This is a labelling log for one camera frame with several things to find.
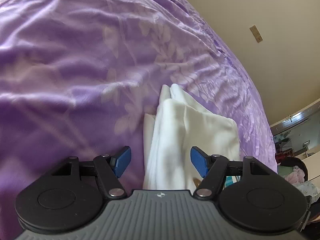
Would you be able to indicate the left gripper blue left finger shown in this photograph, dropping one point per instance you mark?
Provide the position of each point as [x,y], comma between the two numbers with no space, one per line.
[120,161]

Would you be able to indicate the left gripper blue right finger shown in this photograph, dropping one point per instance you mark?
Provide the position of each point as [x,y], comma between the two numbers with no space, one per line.
[200,160]

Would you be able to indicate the white Nevada print t-shirt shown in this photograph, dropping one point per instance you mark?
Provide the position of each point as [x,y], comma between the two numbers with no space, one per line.
[168,136]

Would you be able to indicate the dark basket with clothes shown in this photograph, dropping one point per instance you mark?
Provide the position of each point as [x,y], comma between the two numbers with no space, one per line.
[295,172]

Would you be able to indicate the white wardrobe with mirror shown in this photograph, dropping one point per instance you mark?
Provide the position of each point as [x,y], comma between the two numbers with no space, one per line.
[296,139]

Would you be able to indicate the purple floral bed cover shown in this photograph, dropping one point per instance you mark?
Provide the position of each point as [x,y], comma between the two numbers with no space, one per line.
[78,76]

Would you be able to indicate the beige wall socket plate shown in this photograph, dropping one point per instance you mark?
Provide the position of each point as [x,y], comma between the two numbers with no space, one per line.
[256,33]

